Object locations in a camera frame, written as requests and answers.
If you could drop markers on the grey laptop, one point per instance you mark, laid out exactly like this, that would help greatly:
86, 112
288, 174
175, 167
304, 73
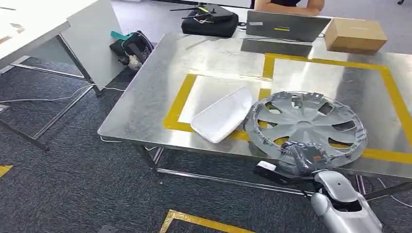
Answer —
284, 27

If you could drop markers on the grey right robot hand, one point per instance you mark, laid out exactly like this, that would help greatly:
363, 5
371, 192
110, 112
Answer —
301, 159

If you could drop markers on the silver wheel hubcap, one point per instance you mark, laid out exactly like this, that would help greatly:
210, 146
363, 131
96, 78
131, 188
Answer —
305, 125

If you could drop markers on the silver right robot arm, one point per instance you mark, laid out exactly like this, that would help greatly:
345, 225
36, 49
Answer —
344, 205

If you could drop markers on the steel table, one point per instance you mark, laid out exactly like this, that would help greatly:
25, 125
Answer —
161, 96

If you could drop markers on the black carry bag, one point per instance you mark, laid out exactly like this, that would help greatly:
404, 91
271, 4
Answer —
209, 22

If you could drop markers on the white desk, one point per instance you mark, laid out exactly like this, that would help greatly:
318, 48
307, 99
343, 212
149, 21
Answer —
48, 29

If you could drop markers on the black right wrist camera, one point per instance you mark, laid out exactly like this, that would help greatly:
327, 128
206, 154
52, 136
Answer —
276, 173

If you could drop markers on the brown cardboard box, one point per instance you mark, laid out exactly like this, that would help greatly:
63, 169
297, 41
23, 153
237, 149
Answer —
354, 35

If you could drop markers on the person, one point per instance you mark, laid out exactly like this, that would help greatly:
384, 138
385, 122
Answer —
289, 6

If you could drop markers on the white plastic cover part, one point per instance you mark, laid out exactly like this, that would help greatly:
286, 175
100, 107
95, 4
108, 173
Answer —
222, 117

